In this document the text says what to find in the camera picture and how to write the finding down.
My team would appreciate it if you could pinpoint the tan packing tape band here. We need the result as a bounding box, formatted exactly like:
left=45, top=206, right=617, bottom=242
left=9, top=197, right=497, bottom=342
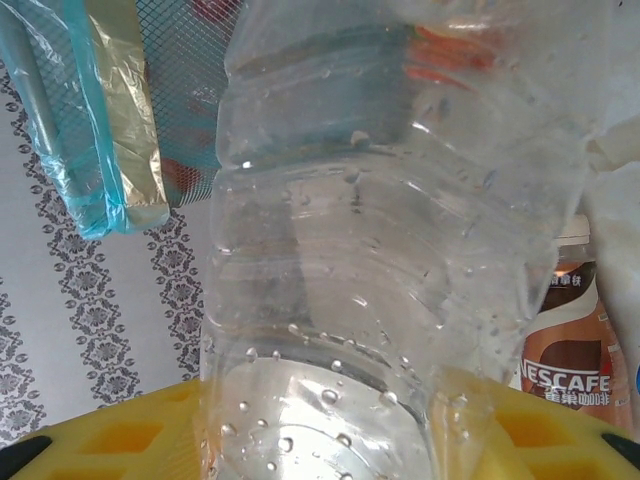
left=82, top=0, right=171, bottom=231

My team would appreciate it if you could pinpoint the clear bottle green label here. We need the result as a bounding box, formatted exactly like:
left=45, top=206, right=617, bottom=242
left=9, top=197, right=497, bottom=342
left=199, top=0, right=621, bottom=480

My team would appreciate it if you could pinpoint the blue plastic bin liner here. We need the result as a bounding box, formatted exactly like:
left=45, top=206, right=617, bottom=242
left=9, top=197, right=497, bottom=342
left=0, top=0, right=132, bottom=241

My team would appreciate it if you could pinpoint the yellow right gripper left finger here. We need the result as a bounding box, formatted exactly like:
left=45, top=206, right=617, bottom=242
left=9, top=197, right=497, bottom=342
left=0, top=379, right=216, bottom=480

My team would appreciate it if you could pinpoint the grey metal mesh bin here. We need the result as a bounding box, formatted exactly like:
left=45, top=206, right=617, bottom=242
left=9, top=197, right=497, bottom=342
left=134, top=0, right=241, bottom=206

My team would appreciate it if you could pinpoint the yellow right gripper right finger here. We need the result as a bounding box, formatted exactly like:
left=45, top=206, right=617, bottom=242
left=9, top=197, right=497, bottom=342
left=434, top=369, right=640, bottom=480

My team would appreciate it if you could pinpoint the brown Nescafe coffee bottle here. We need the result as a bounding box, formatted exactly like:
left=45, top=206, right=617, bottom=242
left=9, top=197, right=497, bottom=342
left=514, top=214, right=632, bottom=431

